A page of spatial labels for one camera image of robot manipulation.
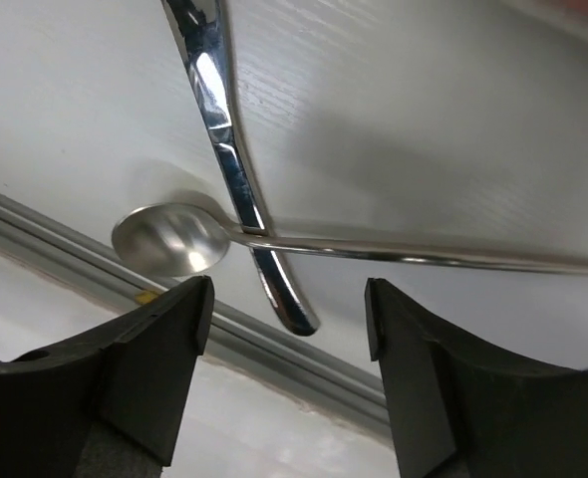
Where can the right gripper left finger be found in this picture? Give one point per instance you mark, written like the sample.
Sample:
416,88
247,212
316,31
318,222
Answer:
107,402

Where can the front aluminium rail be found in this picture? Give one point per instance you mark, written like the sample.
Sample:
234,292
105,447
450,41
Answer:
92,269

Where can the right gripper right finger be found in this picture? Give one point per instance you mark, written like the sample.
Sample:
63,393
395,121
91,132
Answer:
460,406

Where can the silver spoon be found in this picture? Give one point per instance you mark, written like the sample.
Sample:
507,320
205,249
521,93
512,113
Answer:
174,239

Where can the silver table knife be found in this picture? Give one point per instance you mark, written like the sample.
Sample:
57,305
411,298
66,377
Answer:
201,32

